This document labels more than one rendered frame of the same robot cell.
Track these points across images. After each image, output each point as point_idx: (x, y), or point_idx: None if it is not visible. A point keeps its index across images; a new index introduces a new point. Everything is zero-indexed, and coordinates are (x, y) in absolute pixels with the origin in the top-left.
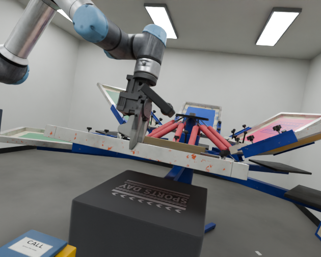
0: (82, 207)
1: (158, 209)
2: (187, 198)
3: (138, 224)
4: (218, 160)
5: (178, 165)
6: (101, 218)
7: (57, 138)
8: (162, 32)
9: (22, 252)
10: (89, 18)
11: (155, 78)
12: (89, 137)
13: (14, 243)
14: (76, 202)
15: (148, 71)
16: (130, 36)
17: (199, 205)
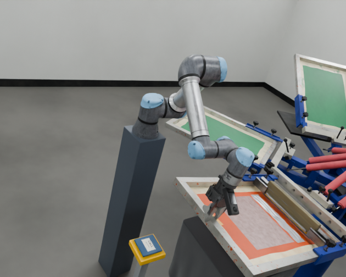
0: (186, 228)
1: (229, 256)
2: None
3: (207, 259)
4: (240, 260)
5: (222, 247)
6: (193, 241)
7: (178, 189)
8: (245, 159)
9: (144, 244)
10: (193, 152)
11: (233, 187)
12: (190, 199)
13: (143, 238)
14: (184, 223)
15: (227, 182)
16: (228, 151)
17: None
